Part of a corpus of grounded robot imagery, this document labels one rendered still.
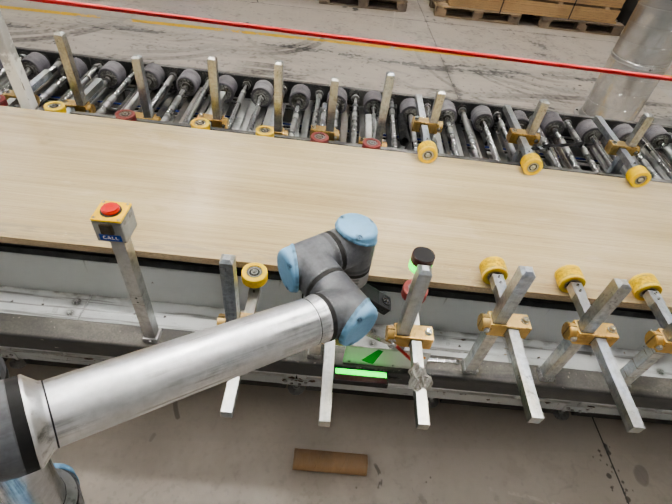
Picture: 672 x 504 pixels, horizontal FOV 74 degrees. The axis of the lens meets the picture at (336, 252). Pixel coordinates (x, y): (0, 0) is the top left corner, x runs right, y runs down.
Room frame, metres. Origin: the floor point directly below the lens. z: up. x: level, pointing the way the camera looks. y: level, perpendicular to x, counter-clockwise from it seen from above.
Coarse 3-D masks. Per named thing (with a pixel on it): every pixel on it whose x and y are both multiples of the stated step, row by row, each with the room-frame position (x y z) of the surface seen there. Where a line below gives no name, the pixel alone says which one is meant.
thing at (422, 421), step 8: (416, 320) 0.84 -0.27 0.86; (416, 344) 0.75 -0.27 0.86; (416, 352) 0.72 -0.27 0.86; (416, 360) 0.70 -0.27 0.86; (416, 392) 0.60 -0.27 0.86; (424, 392) 0.60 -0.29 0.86; (416, 400) 0.58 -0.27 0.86; (424, 400) 0.58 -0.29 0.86; (416, 408) 0.56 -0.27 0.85; (424, 408) 0.56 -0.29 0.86; (416, 416) 0.54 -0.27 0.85; (424, 416) 0.53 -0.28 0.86; (416, 424) 0.52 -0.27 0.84; (424, 424) 0.51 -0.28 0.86
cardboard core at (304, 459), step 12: (300, 456) 0.68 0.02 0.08; (312, 456) 0.68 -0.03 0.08; (324, 456) 0.69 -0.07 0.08; (336, 456) 0.70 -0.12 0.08; (348, 456) 0.71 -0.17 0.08; (360, 456) 0.71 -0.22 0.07; (300, 468) 0.64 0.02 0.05; (312, 468) 0.65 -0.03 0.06; (324, 468) 0.65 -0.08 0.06; (336, 468) 0.66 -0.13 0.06; (348, 468) 0.66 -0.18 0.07; (360, 468) 0.67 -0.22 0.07
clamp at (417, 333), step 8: (392, 328) 0.79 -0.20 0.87; (416, 328) 0.80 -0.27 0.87; (424, 328) 0.80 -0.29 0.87; (432, 328) 0.81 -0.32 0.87; (392, 336) 0.76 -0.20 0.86; (400, 336) 0.76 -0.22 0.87; (408, 336) 0.77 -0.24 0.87; (416, 336) 0.77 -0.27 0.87; (424, 336) 0.77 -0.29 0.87; (432, 336) 0.78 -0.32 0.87; (400, 344) 0.76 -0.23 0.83; (408, 344) 0.76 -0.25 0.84; (424, 344) 0.76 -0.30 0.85
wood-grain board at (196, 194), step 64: (0, 128) 1.45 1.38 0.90; (64, 128) 1.51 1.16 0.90; (128, 128) 1.58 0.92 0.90; (192, 128) 1.65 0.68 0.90; (0, 192) 1.09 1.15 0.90; (64, 192) 1.13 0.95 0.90; (128, 192) 1.18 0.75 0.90; (192, 192) 1.23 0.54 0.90; (256, 192) 1.28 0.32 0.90; (320, 192) 1.34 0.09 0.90; (384, 192) 1.40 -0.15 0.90; (448, 192) 1.46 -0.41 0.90; (512, 192) 1.52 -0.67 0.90; (576, 192) 1.59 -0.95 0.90; (640, 192) 1.66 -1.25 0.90; (192, 256) 0.93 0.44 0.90; (256, 256) 0.97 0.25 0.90; (384, 256) 1.05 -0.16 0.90; (448, 256) 1.09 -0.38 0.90; (512, 256) 1.14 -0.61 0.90; (576, 256) 1.19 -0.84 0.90; (640, 256) 1.24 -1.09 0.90
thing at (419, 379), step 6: (414, 366) 0.67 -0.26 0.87; (420, 366) 0.68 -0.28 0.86; (414, 372) 0.65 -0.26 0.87; (420, 372) 0.65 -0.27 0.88; (414, 378) 0.63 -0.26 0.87; (420, 378) 0.63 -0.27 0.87; (426, 378) 0.64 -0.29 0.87; (408, 384) 0.62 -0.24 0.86; (414, 384) 0.62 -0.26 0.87; (420, 384) 0.62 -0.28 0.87; (426, 384) 0.62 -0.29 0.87; (432, 384) 0.63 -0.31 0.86; (426, 390) 0.61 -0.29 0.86
